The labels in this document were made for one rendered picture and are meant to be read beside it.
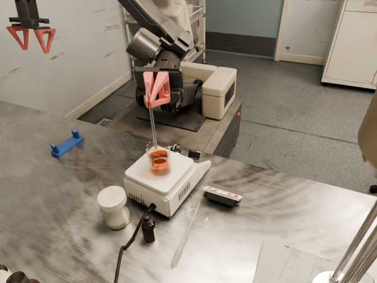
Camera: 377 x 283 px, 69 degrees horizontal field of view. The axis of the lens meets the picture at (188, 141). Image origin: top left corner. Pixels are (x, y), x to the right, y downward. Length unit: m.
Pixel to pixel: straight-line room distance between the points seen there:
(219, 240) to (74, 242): 0.31
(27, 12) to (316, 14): 2.86
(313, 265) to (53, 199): 0.60
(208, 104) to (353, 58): 1.66
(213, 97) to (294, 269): 1.13
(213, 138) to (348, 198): 0.89
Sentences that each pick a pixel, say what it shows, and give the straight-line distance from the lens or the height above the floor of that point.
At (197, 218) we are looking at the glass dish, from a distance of 0.64.
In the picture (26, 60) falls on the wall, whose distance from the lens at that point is 2.20.
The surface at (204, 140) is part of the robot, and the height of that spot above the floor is 0.37.
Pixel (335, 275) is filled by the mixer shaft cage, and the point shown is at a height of 0.94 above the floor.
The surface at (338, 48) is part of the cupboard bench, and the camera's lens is 2.87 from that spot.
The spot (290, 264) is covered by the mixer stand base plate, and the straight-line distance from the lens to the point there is 0.60.
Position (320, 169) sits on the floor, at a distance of 1.99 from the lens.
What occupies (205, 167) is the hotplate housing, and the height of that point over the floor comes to 0.79.
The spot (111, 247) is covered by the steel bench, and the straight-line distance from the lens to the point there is 0.63.
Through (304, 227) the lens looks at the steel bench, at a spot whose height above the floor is 0.75.
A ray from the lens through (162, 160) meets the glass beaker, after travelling 0.57.
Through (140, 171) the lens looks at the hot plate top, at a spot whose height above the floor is 0.84.
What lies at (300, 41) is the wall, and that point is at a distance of 3.47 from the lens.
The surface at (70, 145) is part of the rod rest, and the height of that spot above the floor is 0.76.
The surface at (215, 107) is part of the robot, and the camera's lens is 1.58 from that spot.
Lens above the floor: 1.27
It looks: 38 degrees down
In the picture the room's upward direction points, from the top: 2 degrees counter-clockwise
